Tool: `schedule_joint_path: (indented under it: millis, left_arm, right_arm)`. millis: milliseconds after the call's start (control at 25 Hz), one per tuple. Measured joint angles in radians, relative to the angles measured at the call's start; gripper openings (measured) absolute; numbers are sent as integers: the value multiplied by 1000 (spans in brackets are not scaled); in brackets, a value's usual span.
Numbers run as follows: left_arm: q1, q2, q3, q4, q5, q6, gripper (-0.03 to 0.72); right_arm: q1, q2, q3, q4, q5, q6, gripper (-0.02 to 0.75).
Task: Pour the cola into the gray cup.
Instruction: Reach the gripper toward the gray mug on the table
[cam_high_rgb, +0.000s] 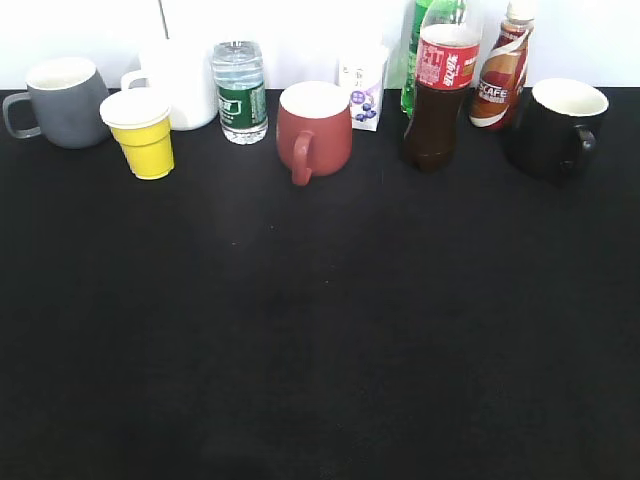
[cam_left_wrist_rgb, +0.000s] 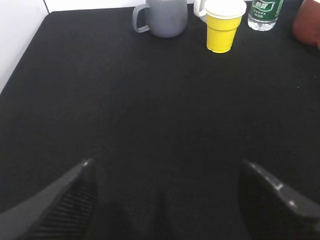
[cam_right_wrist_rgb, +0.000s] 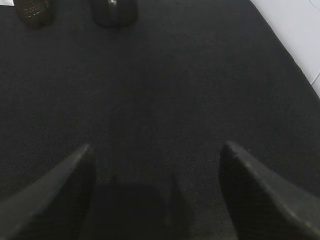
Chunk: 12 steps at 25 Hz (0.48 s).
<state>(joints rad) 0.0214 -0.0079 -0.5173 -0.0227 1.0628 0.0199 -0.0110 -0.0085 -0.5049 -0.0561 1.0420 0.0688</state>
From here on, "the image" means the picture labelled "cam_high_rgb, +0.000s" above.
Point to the red label cola bottle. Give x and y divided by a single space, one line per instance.
448 48

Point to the yellow paper cup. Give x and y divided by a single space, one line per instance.
139 121

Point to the green sprite bottle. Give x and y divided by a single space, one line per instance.
411 60

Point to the red ceramic mug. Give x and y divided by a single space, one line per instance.
314 130

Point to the white milk carton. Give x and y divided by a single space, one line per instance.
361 73

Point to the green label water bottle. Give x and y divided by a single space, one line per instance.
240 90

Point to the white ceramic mug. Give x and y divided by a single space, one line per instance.
181 71

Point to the nescafe coffee bottle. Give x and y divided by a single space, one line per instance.
504 72

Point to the black ceramic mug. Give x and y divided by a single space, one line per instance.
555 136

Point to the grey ceramic mug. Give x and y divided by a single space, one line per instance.
65 94

